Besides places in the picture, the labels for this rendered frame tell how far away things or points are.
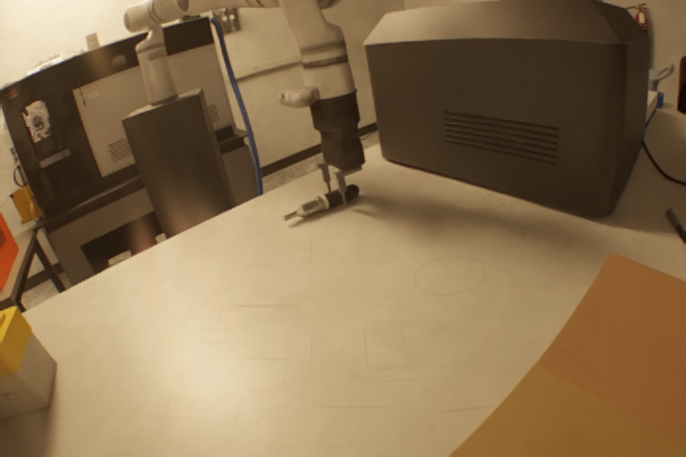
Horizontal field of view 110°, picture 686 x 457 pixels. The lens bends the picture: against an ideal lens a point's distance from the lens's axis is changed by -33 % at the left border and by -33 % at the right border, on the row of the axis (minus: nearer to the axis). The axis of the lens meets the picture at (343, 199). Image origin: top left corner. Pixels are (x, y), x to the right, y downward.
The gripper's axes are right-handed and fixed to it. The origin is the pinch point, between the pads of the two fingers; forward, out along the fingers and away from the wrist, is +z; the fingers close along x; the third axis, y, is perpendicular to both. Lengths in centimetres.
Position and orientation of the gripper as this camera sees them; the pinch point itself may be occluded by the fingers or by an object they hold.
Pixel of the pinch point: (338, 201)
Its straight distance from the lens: 60.6
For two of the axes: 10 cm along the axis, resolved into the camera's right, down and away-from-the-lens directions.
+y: 8.6, -3.5, 3.7
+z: 1.7, 8.8, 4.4
